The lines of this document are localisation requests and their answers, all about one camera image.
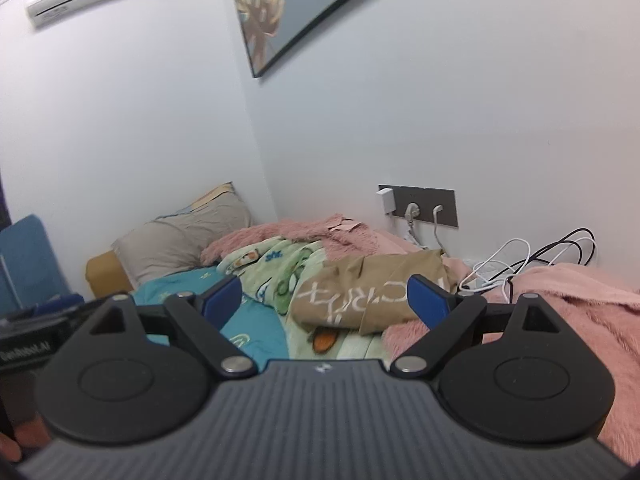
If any pink fuzzy blanket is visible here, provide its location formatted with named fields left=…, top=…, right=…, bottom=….
left=200, top=213, right=640, bottom=467

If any framed leaf picture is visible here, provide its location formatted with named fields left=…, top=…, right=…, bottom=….
left=225, top=0, right=417, bottom=80

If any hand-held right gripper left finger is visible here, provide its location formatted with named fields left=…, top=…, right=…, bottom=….
left=90, top=275, right=258, bottom=380

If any white cable bundle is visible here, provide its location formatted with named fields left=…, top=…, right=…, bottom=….
left=459, top=237, right=532, bottom=307

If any grey wall socket panel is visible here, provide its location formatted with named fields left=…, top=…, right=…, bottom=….
left=377, top=185, right=459, bottom=230

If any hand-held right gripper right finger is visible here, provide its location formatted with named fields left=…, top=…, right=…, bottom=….
left=390, top=274, right=563, bottom=380

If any blue covered chair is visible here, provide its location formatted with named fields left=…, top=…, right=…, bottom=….
left=0, top=214, right=72, bottom=319

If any yellow and blue pillow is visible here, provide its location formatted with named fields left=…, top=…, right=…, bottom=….
left=155, top=181, right=237, bottom=222

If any white plug with cable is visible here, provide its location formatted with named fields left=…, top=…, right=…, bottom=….
left=430, top=203, right=451, bottom=258
left=403, top=202, right=431, bottom=252

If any grey pillow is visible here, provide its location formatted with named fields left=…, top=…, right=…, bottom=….
left=111, top=192, right=254, bottom=287

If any teal patterned bed sheet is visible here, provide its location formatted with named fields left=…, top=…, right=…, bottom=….
left=132, top=266, right=289, bottom=361

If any green cartoon print blanket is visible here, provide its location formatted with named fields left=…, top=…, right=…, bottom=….
left=217, top=236, right=392, bottom=361

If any tan printed shirt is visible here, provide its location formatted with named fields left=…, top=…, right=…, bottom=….
left=291, top=249, right=459, bottom=337

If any yellow-brown bed head cushion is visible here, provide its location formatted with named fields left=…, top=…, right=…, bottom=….
left=85, top=254, right=137, bottom=299

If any black cable bundle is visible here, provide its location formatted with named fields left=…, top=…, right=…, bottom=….
left=509, top=228, right=599, bottom=282

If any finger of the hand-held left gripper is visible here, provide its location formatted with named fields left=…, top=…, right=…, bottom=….
left=5, top=293, right=86, bottom=322

